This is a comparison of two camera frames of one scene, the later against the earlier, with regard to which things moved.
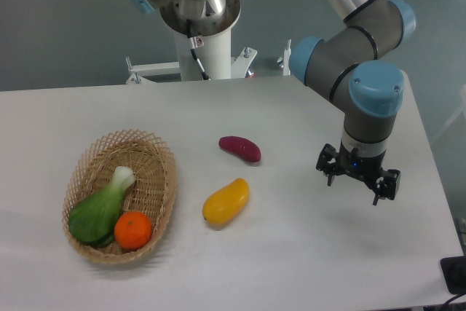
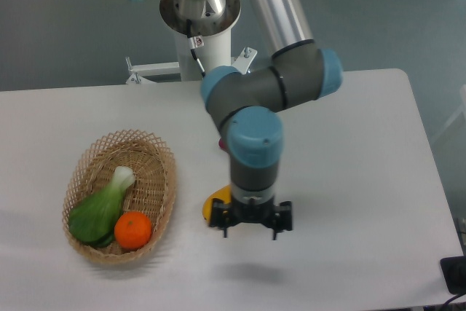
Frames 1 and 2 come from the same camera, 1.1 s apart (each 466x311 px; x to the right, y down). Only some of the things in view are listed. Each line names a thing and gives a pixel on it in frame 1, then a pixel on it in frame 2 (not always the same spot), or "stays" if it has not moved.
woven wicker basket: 151,191 stays
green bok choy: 94,221 stays
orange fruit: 132,230 stays
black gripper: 368,168 -> 223,214
